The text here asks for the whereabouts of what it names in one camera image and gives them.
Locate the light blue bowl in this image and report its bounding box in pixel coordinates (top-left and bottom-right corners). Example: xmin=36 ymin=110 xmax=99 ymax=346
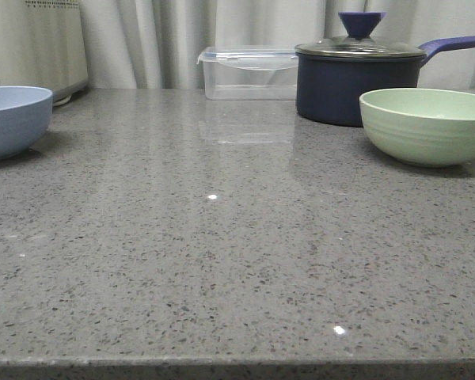
xmin=0 ymin=85 xmax=53 ymax=160

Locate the white kitchen appliance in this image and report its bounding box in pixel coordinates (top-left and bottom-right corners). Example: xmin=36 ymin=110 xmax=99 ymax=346
xmin=0 ymin=0 xmax=89 ymax=102

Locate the glass lid with blue knob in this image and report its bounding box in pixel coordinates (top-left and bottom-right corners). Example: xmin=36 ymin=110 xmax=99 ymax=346
xmin=294 ymin=12 xmax=425 ymax=59

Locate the clear plastic food container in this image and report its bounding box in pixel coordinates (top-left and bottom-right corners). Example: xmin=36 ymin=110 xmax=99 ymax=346
xmin=197 ymin=45 xmax=298 ymax=101

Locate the light green bowl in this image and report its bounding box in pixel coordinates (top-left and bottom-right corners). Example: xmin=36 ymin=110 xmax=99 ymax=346
xmin=359 ymin=88 xmax=475 ymax=167

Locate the dark blue saucepan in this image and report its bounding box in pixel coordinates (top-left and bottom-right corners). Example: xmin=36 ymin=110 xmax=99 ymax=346
xmin=295 ymin=36 xmax=475 ymax=127

